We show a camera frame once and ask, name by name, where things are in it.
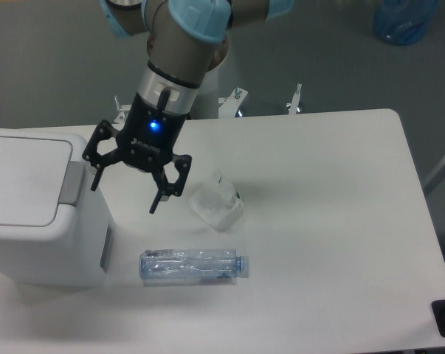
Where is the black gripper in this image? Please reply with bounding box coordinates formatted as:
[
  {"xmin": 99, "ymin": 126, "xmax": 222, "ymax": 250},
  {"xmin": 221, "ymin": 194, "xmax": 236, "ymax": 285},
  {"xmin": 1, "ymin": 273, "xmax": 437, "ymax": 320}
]
[{"xmin": 81, "ymin": 91, "xmax": 193, "ymax": 215}]

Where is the white trash can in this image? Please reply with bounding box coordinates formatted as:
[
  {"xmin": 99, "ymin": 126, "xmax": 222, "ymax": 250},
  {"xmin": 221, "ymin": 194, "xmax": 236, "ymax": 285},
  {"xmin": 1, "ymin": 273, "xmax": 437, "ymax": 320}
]
[{"xmin": 0, "ymin": 129, "xmax": 113, "ymax": 287}]

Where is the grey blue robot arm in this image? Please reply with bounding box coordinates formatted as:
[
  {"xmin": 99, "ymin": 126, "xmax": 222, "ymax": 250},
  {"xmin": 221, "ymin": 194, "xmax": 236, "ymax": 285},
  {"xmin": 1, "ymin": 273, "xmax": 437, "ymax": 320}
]
[{"xmin": 82, "ymin": 0, "xmax": 294, "ymax": 212}]

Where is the crumpled white plastic cup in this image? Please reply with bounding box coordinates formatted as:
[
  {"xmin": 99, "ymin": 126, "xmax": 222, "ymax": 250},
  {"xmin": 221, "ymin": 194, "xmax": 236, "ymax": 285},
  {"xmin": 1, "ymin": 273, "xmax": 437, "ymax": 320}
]
[{"xmin": 189, "ymin": 170, "xmax": 244, "ymax": 232}]

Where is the crushed clear plastic bottle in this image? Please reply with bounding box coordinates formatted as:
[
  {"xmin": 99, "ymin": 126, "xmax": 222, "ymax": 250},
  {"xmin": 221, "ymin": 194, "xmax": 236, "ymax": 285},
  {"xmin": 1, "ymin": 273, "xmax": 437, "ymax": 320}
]
[{"xmin": 139, "ymin": 249, "xmax": 249, "ymax": 285}]

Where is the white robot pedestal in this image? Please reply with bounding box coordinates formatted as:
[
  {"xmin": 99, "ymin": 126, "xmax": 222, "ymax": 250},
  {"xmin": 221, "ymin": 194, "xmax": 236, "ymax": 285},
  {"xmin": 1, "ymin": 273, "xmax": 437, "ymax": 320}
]
[{"xmin": 113, "ymin": 32, "xmax": 304, "ymax": 125}]

